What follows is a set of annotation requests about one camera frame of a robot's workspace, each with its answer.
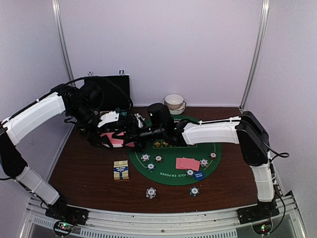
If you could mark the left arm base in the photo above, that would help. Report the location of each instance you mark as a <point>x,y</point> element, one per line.
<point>73,215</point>

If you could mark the red-backed card deck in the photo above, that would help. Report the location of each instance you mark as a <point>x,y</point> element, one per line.
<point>117,143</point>

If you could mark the black poker chip case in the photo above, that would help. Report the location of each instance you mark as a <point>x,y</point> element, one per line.
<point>111,86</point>

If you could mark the brown black chip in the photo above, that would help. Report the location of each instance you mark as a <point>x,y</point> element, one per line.
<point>158,158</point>
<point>213,155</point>

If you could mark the green blue chip bottom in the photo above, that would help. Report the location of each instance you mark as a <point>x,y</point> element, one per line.
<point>189,173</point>

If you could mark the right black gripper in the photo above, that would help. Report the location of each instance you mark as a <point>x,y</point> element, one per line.
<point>130,126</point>

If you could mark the blue small blind button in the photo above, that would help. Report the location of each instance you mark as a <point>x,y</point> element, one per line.
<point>199,175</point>

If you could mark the white ceramic bowl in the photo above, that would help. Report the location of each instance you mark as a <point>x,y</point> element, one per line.
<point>174,101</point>

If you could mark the round green poker mat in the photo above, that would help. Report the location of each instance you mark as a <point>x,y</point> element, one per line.
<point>165,171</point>

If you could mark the green blue chip stack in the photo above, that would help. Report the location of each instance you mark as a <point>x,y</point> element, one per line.
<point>194,191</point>

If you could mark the white lower bowl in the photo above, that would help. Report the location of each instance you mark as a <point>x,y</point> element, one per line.
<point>180,110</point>

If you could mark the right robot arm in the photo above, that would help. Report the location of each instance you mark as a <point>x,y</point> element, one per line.
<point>229,187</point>

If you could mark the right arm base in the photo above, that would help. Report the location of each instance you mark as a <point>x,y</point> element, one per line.
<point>256,213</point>

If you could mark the gold blue card box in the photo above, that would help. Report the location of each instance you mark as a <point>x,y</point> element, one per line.
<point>120,170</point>

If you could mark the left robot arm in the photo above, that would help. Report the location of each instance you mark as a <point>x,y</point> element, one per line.
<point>79,103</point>

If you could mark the blue tan ten chip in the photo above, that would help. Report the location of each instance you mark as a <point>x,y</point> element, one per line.
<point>145,157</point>

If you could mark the red card bottom player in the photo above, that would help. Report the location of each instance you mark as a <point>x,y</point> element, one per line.
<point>178,164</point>

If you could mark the blue tan chip stack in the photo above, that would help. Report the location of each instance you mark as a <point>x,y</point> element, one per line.
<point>151,193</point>

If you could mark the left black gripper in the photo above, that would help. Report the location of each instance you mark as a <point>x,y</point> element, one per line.
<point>94,141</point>

